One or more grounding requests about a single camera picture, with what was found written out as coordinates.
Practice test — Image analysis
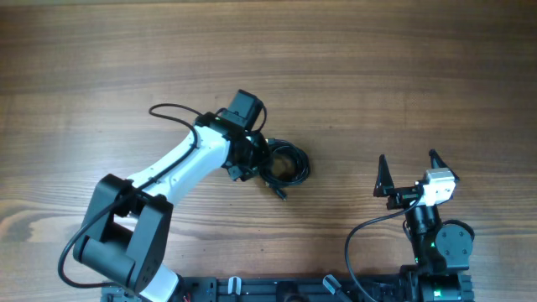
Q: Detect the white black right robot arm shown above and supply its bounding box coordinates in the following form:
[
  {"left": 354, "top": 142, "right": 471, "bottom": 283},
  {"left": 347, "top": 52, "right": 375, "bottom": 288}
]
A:
[{"left": 373, "top": 149, "right": 475, "bottom": 302}]

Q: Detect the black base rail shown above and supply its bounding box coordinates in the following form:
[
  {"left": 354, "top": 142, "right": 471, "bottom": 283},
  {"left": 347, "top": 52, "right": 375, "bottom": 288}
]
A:
[{"left": 102, "top": 274, "right": 475, "bottom": 302}]

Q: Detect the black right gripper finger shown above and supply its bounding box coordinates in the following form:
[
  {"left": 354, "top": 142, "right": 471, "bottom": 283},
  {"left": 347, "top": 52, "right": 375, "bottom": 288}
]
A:
[
  {"left": 373, "top": 154, "right": 395, "bottom": 197},
  {"left": 429, "top": 149, "right": 460, "bottom": 181}
]

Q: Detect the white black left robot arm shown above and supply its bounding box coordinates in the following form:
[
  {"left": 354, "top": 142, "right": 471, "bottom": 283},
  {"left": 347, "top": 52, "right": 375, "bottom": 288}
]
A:
[{"left": 64, "top": 90, "right": 270, "bottom": 301}]

